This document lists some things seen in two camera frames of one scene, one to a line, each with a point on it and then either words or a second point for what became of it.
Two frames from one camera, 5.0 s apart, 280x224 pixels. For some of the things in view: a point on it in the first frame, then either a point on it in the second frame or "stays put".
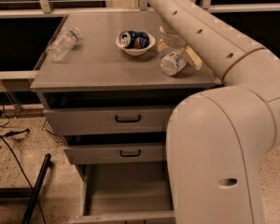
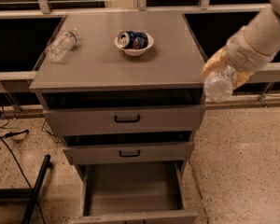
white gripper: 174,41 to 241,54
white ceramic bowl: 135,51 stays put
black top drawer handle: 128,120 stays put
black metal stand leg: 36,189 stays put
